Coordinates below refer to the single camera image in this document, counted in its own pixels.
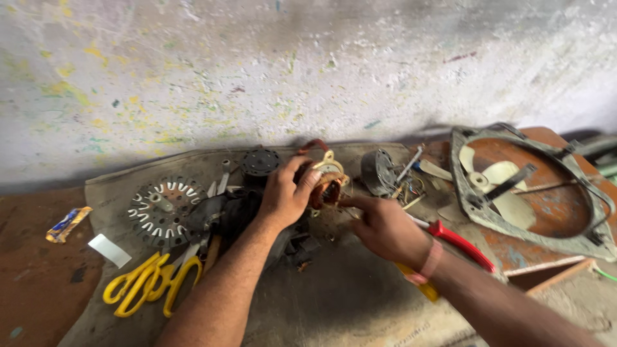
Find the black round motor cover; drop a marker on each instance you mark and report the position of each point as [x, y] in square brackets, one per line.
[260, 163]

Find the blue gold candy wrapper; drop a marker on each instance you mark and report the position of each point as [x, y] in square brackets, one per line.
[67, 224]

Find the copper wound motor stator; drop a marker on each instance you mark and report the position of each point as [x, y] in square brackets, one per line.
[328, 185]

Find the cream fan blade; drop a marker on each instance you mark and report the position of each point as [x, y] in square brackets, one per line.
[496, 188]

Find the white paper slip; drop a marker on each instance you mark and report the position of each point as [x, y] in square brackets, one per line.
[109, 250]

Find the person's left hand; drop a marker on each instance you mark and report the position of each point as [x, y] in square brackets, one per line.
[284, 195]

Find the pink wristband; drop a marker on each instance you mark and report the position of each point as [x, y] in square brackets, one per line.
[428, 262]

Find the dirty exhaust fan frame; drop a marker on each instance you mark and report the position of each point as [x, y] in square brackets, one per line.
[525, 193]

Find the round slotted metal motor plate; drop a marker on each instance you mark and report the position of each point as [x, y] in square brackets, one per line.
[161, 212]

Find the wooden stool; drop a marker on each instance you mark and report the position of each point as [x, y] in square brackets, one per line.
[540, 226]

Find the silver metal screwdriver shaft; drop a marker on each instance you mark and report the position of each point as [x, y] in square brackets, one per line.
[409, 164]

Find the person's right hand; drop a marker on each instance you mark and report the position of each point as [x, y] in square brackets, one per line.
[385, 231]

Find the grey work mat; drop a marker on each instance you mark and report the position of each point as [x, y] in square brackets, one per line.
[313, 299]

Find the grey motor end housing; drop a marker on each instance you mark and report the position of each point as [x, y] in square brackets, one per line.
[378, 172]

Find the black cloth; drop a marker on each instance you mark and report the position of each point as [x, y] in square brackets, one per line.
[241, 217]

